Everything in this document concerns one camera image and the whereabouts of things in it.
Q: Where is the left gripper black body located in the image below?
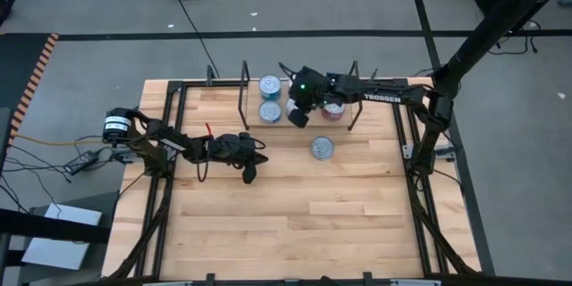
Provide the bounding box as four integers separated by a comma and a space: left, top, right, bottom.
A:
208, 131, 260, 169

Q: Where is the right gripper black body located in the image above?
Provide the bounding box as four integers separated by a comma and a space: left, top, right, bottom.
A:
288, 65, 332, 114

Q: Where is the red can with barcode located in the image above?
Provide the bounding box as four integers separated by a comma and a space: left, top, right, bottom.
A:
321, 102, 347, 123

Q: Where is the yellowfin tuna can blue yellow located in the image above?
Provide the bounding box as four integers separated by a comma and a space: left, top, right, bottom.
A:
310, 135, 336, 163

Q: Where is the teal label seafood can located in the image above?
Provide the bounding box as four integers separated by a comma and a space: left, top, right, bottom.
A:
258, 73, 284, 102

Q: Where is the black power brick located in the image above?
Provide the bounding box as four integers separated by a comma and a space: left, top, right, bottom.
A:
63, 149, 100, 176

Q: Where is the white flat box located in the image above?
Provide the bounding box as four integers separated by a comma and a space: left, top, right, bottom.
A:
21, 203, 103, 272

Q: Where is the black desk bar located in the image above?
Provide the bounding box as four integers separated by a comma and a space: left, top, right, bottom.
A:
0, 207, 113, 246

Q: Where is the black mat orange striped edge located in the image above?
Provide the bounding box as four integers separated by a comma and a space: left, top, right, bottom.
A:
0, 32, 60, 144

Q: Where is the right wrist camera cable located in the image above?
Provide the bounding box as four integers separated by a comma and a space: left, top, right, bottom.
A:
278, 61, 297, 82

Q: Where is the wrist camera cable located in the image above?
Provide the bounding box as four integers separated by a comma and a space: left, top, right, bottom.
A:
195, 136, 267, 184
278, 61, 297, 82

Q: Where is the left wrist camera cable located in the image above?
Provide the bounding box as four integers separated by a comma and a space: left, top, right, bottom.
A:
195, 136, 267, 184

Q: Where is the wooden shelf with black frame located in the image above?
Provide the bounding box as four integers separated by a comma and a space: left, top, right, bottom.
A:
237, 58, 364, 131

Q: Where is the black aluminium rig frame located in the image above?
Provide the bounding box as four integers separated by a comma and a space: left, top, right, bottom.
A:
106, 64, 484, 286

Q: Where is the long black floor cable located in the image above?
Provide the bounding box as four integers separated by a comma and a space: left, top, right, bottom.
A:
163, 0, 222, 80

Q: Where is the orange floor cable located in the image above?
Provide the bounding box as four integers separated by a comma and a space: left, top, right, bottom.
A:
13, 133, 106, 147

